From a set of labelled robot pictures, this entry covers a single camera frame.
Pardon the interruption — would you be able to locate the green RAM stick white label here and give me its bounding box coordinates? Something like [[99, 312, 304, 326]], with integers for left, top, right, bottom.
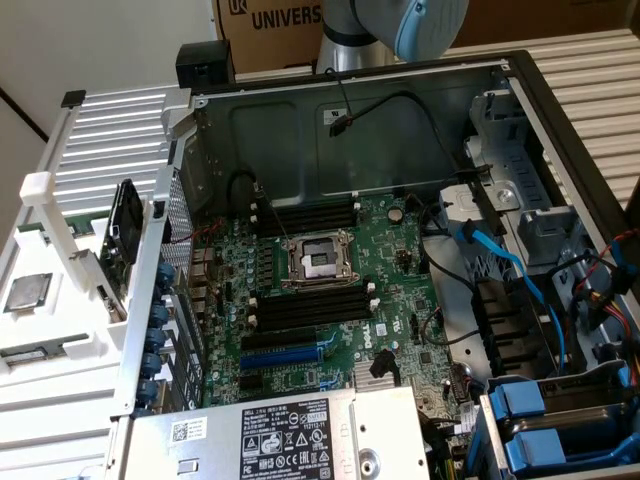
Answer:
[[0, 344, 69, 369]]

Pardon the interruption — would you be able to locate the silver CPU socket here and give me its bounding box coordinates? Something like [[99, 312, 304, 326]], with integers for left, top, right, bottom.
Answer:
[[278, 227, 362, 292]]

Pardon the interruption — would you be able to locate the thin metal locking lever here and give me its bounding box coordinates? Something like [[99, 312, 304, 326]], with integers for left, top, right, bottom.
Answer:
[[255, 185, 290, 240]]

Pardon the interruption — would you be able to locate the green Dell motherboard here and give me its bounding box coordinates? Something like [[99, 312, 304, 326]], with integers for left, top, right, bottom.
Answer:
[[189, 193, 481, 451]]

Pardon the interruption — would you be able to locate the long black expansion slot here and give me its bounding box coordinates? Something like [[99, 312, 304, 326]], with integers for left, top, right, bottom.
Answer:
[[241, 327, 320, 352]]

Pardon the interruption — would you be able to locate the open grey PC case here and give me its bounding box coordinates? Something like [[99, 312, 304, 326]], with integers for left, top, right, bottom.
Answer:
[[114, 48, 640, 480]]

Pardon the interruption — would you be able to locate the long blue expansion slot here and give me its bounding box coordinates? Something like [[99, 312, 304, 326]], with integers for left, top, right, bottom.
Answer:
[[238, 346, 324, 372]]

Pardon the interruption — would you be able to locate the black plug on heatsink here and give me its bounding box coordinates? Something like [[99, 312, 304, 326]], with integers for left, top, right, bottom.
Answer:
[[368, 349, 400, 380]]

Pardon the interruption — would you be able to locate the small silver heatsink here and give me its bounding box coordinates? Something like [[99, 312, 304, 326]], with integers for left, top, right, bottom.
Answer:
[[353, 358, 401, 392]]

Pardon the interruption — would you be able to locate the graphics card with black fan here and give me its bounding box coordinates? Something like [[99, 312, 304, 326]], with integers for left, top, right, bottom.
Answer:
[[97, 178, 147, 322]]

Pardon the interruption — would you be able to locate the printed Universal cardboard box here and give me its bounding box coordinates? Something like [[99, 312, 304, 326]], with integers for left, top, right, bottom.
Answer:
[[210, 0, 326, 76]]

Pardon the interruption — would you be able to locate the grey metal disk bay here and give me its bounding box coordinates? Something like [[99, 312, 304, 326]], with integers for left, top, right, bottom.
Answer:
[[463, 89, 581, 266]]

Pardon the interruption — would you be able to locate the black box device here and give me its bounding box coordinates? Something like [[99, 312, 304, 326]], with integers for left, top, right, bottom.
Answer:
[[176, 41, 236, 90]]

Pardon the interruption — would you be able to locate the silver power supply with label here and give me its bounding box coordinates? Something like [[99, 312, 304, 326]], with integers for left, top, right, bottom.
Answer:
[[119, 384, 431, 480]]

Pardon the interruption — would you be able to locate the blue plastic disk cage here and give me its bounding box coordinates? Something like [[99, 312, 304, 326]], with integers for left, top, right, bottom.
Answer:
[[472, 359, 640, 480]]

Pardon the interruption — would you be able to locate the white parts rack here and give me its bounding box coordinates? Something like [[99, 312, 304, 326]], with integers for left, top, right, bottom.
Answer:
[[0, 171, 166, 387]]

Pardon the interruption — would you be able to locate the silver CPU chip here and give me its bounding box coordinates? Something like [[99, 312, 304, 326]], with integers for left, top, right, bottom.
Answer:
[[3, 272, 54, 314]]

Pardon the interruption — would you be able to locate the plain brown cardboard box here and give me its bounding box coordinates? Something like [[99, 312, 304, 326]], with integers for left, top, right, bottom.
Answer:
[[452, 0, 640, 49]]

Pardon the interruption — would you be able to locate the black looped wire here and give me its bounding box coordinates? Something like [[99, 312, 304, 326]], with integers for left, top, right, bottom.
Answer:
[[227, 169, 262, 217]]

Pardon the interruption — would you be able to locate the thin red wire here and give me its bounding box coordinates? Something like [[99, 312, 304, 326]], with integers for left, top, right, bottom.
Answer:
[[192, 222, 226, 246]]

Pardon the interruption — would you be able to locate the black wire with plug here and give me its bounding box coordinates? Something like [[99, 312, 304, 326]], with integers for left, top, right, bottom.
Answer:
[[324, 67, 494, 176]]

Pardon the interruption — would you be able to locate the blue flat SATA wire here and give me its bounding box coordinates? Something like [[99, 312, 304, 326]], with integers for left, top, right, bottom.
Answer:
[[458, 218, 569, 377]]

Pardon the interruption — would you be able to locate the red yellow black wire bundle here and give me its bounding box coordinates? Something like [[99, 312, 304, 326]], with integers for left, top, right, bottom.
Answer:
[[572, 229, 640, 351]]

